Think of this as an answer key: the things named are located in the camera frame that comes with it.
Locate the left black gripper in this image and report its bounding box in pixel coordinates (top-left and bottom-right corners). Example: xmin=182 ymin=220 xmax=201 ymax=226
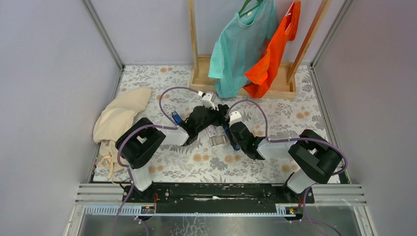
xmin=196 ymin=104 xmax=229 ymax=134

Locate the blue stapler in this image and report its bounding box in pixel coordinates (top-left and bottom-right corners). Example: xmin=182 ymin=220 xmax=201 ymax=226
xmin=171 ymin=112 xmax=183 ymax=125
xmin=223 ymin=126 xmax=240 ymax=151

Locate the staples box tray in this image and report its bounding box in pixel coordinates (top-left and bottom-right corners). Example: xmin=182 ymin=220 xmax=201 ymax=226
xmin=210 ymin=135 xmax=228 ymax=147

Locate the red white staples box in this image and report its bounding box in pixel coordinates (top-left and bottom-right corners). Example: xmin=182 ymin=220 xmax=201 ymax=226
xmin=205 ymin=125 xmax=217 ymax=138

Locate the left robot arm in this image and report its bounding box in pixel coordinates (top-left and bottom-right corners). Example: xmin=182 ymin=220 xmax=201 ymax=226
xmin=115 ymin=104 xmax=229 ymax=202

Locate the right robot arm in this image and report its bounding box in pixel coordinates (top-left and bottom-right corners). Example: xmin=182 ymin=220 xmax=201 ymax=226
xmin=227 ymin=121 xmax=347 ymax=203

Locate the floral table mat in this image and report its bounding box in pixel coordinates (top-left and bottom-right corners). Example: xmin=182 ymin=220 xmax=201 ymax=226
xmin=118 ymin=65 xmax=327 ymax=183

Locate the wooden clothes rack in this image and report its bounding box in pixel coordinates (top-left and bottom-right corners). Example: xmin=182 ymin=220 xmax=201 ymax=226
xmin=188 ymin=0 xmax=332 ymax=100

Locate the orange t-shirt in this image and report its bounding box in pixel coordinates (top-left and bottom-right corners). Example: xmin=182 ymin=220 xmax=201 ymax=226
xmin=243 ymin=1 xmax=301 ymax=98

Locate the teal t-shirt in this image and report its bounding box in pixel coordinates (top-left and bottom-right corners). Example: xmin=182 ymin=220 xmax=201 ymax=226
xmin=208 ymin=0 xmax=278 ymax=98

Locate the beige cloth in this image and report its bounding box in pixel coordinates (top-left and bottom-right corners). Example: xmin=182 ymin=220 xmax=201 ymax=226
xmin=92 ymin=87 xmax=152 ymax=180

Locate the green hanger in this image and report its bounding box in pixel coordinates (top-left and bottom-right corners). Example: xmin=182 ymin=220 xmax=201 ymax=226
xmin=238 ymin=0 xmax=263 ymax=17

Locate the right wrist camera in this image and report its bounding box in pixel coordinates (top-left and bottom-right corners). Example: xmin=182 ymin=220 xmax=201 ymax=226
xmin=229 ymin=111 xmax=242 ymax=126

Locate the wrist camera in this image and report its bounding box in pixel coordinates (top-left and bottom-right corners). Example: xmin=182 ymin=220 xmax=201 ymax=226
xmin=198 ymin=91 xmax=216 ymax=110
xmin=229 ymin=111 xmax=242 ymax=126

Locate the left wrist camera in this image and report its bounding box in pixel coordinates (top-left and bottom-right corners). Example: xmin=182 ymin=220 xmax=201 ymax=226
xmin=198 ymin=91 xmax=216 ymax=110

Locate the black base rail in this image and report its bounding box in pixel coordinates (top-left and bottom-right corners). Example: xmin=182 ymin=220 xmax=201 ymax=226
xmin=122 ymin=182 xmax=315 ymax=213

